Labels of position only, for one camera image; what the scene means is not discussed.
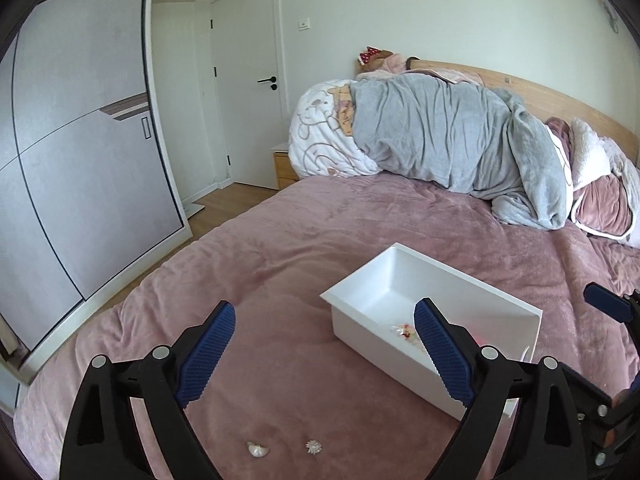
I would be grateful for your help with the grey white seashell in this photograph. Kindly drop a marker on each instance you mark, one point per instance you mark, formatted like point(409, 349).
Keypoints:
point(257, 450)

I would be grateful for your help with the wooden nightstand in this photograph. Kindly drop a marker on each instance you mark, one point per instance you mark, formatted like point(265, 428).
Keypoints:
point(284, 167)

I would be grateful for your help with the grey sliding wardrobe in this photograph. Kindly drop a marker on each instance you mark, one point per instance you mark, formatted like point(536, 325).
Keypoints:
point(75, 160)

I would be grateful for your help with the pink bedspread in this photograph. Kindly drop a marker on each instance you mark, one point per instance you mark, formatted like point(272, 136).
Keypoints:
point(300, 240)

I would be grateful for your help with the wooden headboard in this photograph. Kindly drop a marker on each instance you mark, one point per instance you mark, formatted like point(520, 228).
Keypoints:
point(550, 95)

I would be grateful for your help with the white cartoon print pillow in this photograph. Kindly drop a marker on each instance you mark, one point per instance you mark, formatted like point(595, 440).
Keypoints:
point(320, 135)

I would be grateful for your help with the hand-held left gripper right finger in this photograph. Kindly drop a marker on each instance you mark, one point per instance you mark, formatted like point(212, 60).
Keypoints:
point(445, 355)

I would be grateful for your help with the white flat floor object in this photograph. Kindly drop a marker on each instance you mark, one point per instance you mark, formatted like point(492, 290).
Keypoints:
point(194, 209)

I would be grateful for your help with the white light switch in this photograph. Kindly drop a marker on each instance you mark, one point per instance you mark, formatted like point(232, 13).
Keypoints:
point(304, 23)

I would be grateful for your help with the white rectangular box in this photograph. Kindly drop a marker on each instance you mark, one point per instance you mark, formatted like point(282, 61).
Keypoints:
point(400, 280)

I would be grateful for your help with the silver flower earring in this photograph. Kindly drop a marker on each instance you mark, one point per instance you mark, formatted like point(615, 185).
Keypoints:
point(314, 446)

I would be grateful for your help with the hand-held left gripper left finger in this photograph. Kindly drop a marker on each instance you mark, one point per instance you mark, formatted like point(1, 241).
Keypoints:
point(207, 355)

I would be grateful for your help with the pink pillow with white trim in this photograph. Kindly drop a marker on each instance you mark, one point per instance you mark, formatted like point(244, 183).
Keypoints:
point(605, 205)

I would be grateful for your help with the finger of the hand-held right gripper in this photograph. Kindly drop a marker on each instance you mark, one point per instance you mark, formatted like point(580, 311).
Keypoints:
point(612, 425)
point(607, 302)

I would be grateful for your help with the grey blanket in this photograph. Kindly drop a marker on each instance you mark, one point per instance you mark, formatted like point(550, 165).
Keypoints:
point(440, 135)

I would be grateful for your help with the plush toy with red bow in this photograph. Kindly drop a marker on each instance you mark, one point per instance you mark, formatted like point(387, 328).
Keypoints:
point(372, 57)

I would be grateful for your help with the white room door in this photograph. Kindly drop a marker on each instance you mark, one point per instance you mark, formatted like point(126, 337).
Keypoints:
point(250, 135)

